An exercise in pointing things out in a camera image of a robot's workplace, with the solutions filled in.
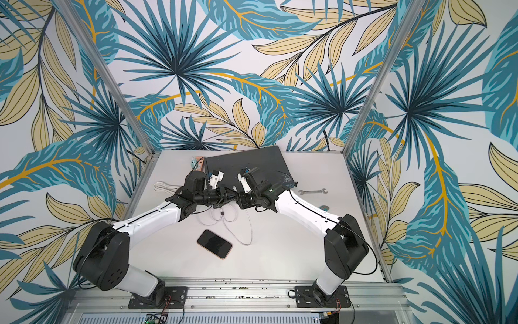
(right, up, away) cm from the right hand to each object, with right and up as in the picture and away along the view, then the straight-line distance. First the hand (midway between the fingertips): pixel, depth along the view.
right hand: (226, 210), depth 79 cm
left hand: (+5, +5, +1) cm, 7 cm away
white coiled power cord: (-36, +8, +23) cm, 44 cm away
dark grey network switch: (+18, +21, +32) cm, 42 cm away
